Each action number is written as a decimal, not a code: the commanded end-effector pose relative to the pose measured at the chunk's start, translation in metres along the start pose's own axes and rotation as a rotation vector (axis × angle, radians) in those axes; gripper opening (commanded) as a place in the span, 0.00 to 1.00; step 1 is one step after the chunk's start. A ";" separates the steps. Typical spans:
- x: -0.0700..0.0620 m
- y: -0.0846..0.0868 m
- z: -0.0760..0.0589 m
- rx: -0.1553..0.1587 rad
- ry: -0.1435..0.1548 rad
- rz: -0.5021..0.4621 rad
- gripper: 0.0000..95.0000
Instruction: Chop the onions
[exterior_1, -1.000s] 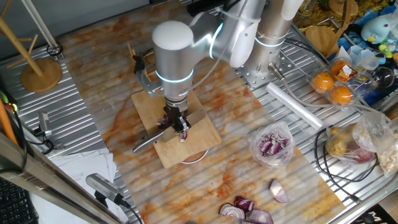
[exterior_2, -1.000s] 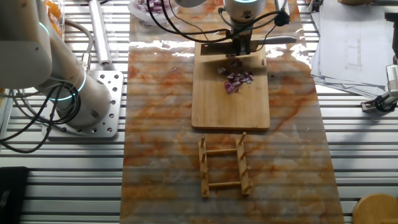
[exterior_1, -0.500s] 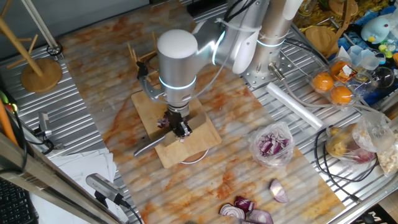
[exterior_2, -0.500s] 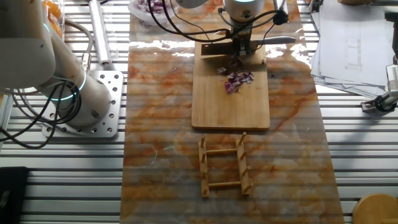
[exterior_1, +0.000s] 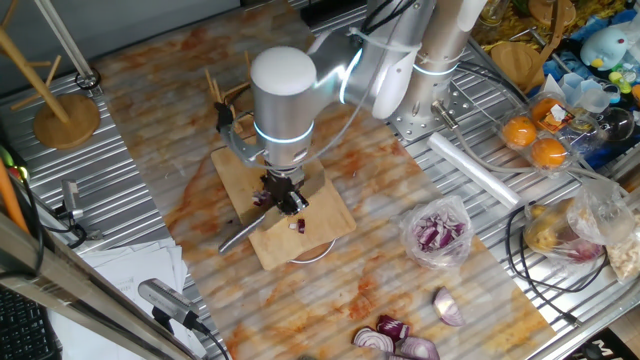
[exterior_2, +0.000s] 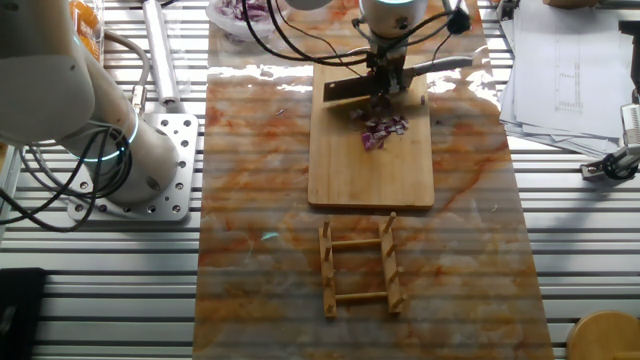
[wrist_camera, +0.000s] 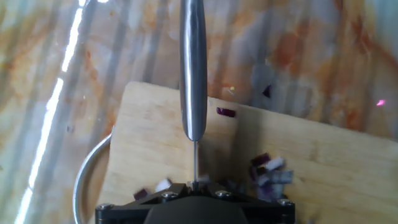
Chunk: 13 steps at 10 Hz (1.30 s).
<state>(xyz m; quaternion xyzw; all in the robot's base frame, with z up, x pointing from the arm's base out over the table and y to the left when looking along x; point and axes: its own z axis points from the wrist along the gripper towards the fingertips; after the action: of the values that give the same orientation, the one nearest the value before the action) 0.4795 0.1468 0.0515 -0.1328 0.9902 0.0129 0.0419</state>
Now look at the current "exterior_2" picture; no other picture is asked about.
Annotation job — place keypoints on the orange fruit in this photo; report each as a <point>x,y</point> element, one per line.
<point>85,15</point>
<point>92,45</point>

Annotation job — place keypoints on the wooden mug tree stand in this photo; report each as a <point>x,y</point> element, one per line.
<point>605,340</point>

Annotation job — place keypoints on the black box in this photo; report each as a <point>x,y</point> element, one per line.
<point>20,315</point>

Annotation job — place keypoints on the clear plastic orange container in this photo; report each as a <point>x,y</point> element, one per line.
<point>97,30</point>

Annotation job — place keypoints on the orange marble pattern mat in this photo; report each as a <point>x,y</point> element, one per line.
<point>250,280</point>

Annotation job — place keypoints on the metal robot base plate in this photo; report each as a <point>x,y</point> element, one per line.
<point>180,200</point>

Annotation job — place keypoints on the steel cleaver knife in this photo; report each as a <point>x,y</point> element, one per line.
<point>350,89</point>

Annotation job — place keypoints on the wooden peg knife rack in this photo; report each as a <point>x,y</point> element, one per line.
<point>327,280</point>

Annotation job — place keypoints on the chopped red onion slice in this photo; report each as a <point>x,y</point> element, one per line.
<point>380,125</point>
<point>400,124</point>
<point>356,114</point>

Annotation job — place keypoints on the stack of white papers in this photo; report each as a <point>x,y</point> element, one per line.
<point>575,100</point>

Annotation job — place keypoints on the grey camera on clamp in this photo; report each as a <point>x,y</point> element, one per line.
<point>617,165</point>

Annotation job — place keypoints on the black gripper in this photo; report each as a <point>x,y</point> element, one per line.
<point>387,57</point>

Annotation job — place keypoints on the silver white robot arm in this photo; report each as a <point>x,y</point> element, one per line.
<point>45,75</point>

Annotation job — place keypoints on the wooden cutting board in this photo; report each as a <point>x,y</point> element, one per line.
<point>370,175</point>

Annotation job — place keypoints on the bag of chopped onion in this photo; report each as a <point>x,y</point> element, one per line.
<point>227,12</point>

